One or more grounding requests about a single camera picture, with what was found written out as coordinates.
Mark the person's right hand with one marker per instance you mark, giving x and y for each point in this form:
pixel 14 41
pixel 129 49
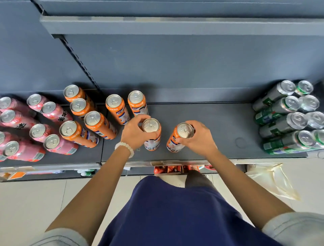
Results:
pixel 201 142

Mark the person's left hand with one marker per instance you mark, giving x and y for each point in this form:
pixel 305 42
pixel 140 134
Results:
pixel 134 136

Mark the grey metal shelf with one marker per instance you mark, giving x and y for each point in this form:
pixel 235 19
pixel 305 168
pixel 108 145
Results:
pixel 215 131

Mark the orange striped soda can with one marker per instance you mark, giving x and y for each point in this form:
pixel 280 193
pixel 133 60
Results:
pixel 67 128
pixel 151 125
pixel 114 101
pixel 185 130
pixel 136 97
pixel 92 118

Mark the group of orange cans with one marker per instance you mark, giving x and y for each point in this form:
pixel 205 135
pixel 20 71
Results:
pixel 72 91

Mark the pink printed soda can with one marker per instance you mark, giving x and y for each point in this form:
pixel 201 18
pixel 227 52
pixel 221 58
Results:
pixel 48 107
pixel 37 130
pixel 34 99
pixel 5 102
pixel 7 116
pixel 52 141

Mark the pile of pink soda cans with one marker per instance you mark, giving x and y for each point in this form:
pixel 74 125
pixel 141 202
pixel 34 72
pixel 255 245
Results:
pixel 25 153

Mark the person's right forearm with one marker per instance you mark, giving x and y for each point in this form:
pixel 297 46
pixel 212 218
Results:
pixel 248 192

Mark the person's left forearm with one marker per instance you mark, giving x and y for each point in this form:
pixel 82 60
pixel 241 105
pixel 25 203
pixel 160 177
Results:
pixel 91 197

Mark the row of red snack packets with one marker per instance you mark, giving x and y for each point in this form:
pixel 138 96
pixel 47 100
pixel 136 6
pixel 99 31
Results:
pixel 162 169

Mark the navy blue shirt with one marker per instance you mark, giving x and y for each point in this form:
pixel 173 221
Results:
pixel 177 218

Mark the clear plastic bag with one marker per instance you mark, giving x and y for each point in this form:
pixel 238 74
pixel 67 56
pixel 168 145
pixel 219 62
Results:
pixel 276 182

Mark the light grey shirt sleeve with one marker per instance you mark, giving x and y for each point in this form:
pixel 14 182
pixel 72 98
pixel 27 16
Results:
pixel 296 228
pixel 63 238

